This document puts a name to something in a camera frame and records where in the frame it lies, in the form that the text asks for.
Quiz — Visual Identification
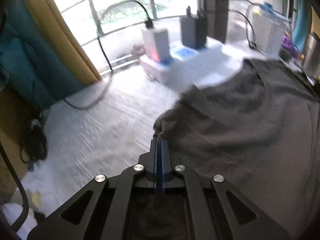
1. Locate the dark grey t-shirt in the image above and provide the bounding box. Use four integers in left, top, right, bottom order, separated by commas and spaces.
153, 59, 319, 239

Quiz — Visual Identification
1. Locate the white folded cloth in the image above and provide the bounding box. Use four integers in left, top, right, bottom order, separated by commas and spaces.
1, 189, 45, 239

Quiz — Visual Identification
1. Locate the white power strip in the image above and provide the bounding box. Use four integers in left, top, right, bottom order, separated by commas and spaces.
139, 38, 222, 85

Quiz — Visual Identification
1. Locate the teal curtain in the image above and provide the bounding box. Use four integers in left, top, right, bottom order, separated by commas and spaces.
1, 0, 83, 110

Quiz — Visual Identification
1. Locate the white charger block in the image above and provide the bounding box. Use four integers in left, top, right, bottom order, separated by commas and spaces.
142, 28, 171, 63

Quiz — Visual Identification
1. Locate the stainless steel thermos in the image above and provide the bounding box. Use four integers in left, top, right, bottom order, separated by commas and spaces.
303, 31, 319, 79

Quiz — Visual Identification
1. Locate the dark grey charger block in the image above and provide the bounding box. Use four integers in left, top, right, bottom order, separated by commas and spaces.
180, 6, 207, 49

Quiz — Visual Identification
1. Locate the white perforated plastic basket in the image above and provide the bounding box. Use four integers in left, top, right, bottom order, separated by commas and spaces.
246, 2, 291, 59

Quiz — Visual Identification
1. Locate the yellow curtain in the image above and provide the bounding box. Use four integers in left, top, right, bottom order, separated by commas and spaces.
24, 0, 101, 86

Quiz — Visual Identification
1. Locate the dark window pillar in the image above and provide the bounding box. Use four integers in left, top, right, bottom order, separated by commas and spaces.
199, 0, 229, 43

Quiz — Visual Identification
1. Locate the black cable on bed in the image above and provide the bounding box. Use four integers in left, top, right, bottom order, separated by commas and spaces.
62, 0, 155, 111

